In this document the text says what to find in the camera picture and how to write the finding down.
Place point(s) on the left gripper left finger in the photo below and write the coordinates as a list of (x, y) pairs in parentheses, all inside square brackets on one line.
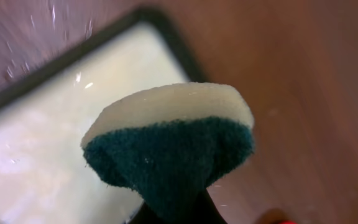
[(144, 215)]

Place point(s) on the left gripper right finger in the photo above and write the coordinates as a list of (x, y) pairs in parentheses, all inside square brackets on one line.
[(207, 212)]

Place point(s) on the green and yellow sponge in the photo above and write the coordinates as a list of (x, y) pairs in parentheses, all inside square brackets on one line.
[(170, 143)]

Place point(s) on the red plastic tray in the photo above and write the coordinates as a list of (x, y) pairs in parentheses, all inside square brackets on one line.
[(285, 222)]

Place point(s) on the dark green rectangular basin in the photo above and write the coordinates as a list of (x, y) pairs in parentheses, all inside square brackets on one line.
[(45, 111)]

